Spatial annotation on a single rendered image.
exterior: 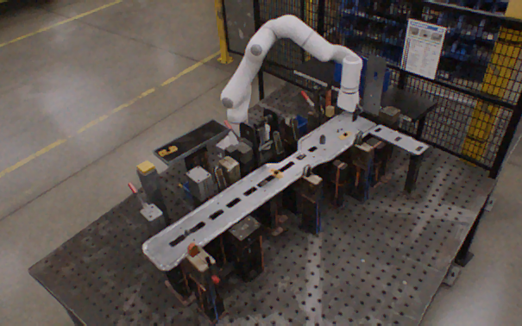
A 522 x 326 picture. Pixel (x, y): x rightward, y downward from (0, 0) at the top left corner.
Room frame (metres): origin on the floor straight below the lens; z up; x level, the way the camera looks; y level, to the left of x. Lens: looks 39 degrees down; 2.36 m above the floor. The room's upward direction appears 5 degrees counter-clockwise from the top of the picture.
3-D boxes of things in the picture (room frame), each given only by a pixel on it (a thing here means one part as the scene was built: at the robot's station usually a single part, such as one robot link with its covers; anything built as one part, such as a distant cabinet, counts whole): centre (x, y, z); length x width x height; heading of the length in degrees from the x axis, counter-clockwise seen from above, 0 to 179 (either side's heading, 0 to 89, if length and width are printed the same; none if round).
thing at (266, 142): (1.77, -0.05, 0.94); 0.18 x 0.13 x 0.49; 129
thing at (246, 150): (1.68, 0.05, 0.89); 0.13 x 0.11 x 0.38; 39
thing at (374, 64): (2.00, -0.67, 1.17); 0.12 x 0.01 x 0.34; 39
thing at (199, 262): (1.03, 0.24, 0.88); 0.15 x 0.11 x 0.36; 39
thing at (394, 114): (1.92, -0.75, 0.88); 0.08 x 0.08 x 0.36; 39
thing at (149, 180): (1.49, 0.49, 0.92); 0.08 x 0.08 x 0.44; 39
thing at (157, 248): (1.53, -0.09, 1.00); 1.38 x 0.22 x 0.02; 129
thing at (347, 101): (1.80, -0.49, 1.23); 0.10 x 0.07 x 0.11; 39
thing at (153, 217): (1.30, 0.46, 0.88); 0.11 x 0.10 x 0.36; 39
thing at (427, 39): (2.12, -0.95, 1.30); 0.23 x 0.02 x 0.31; 39
